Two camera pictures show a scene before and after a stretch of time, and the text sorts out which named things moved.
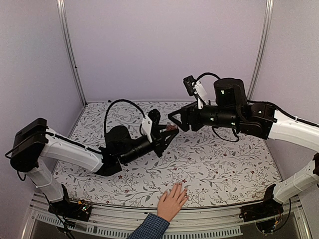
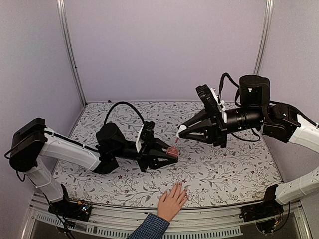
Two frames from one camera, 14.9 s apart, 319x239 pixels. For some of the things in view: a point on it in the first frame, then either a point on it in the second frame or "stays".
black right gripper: x=187 y=111 to x=215 y=132
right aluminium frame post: x=264 y=42 stays
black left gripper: x=159 y=140 to x=149 y=153
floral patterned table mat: x=207 y=164 stays
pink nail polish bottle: x=171 y=126 to x=172 y=152
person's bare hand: x=169 y=205 stays
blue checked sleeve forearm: x=153 y=227 stays
